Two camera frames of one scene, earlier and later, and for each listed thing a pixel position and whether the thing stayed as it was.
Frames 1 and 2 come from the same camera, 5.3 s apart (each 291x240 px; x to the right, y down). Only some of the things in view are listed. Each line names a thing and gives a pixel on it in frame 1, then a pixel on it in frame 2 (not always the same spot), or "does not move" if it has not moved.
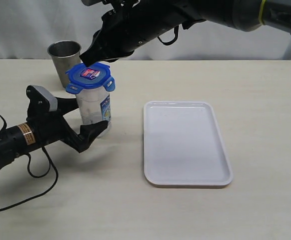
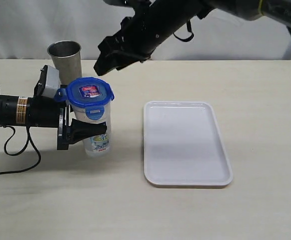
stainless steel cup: [65, 55] does not move
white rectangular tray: [183, 145] does not move
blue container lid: [96, 76] → [91, 93]
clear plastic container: [95, 107] → [99, 145]
